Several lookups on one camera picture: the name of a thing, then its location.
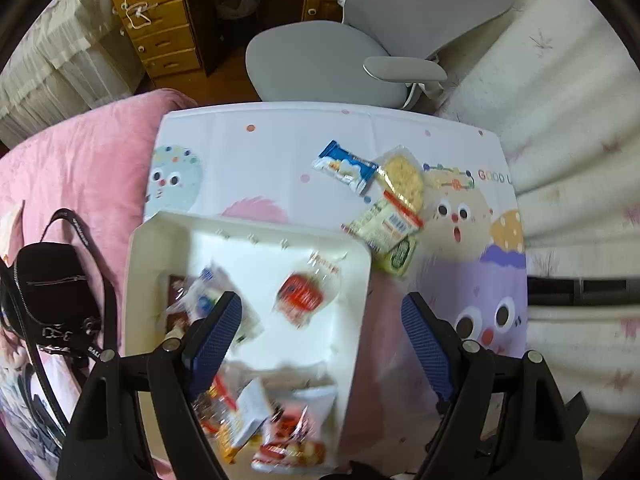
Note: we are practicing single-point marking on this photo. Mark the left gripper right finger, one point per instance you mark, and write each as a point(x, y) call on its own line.
point(436, 344)

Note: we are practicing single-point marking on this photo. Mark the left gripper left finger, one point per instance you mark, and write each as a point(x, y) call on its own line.
point(211, 340)

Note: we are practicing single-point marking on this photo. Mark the blueberry cake packet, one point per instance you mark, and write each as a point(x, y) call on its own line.
point(207, 288)

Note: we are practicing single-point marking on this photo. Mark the dark brown star snack packet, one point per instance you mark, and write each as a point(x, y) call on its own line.
point(176, 319)

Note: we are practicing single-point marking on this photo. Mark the green pineapple cake packet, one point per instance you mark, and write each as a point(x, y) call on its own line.
point(396, 261)

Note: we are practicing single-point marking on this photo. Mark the red white apple chips bag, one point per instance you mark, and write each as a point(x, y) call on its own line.
point(298, 437)

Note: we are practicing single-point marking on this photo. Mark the red hawthorn snack packet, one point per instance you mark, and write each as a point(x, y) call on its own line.
point(312, 285)

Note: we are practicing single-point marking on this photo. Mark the white red-edged cracker packet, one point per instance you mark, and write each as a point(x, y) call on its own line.
point(384, 225)

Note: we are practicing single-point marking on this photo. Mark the round yellow rice cracker packet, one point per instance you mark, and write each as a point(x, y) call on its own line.
point(400, 173)

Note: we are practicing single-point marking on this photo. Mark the blue white cookie packet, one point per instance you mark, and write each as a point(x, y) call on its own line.
point(355, 172)

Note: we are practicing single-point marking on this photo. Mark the dark raisin red-edged packet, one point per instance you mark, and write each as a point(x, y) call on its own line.
point(215, 405)

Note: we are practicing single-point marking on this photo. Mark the orange oats bar packet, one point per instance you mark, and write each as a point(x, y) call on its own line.
point(243, 419)

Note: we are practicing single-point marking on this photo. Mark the white plastic storage tray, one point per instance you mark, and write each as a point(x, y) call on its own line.
point(254, 259)

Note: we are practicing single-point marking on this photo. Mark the white pillow with print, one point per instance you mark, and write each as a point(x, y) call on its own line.
point(29, 419)

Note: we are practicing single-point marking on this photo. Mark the white floral curtain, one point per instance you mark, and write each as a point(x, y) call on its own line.
point(557, 86)

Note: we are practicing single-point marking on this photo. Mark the grey office chair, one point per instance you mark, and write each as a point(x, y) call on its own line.
point(381, 53)

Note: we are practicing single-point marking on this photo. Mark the black handbag with strap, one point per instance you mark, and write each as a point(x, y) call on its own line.
point(47, 301)

